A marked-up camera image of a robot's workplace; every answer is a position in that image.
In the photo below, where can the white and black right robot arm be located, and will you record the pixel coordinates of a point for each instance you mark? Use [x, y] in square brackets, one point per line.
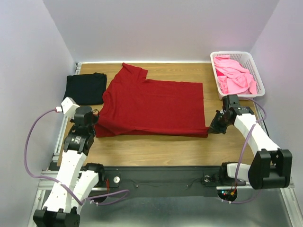
[271, 165]

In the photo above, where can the white plastic laundry basket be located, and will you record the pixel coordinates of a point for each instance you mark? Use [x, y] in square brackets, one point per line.
[247, 62]

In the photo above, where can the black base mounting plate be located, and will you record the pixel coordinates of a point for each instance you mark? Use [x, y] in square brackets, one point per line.
[164, 181]

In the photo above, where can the aluminium table frame rail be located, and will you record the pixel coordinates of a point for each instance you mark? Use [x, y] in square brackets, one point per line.
[166, 150]

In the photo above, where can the pink t-shirt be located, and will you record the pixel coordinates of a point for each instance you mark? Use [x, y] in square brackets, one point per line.
[232, 77]

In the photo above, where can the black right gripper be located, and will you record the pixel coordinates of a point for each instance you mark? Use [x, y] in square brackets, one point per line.
[214, 127]

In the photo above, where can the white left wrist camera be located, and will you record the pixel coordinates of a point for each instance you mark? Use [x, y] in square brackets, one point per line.
[68, 107]

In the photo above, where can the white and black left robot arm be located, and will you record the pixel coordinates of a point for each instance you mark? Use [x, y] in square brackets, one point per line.
[75, 178]

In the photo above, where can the folded black t-shirt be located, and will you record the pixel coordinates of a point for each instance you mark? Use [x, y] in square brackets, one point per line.
[86, 89]

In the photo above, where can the red t-shirt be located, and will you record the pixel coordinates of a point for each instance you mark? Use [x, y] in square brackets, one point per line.
[136, 105]

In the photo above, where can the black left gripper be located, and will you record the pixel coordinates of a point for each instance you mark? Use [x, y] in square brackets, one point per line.
[95, 117]

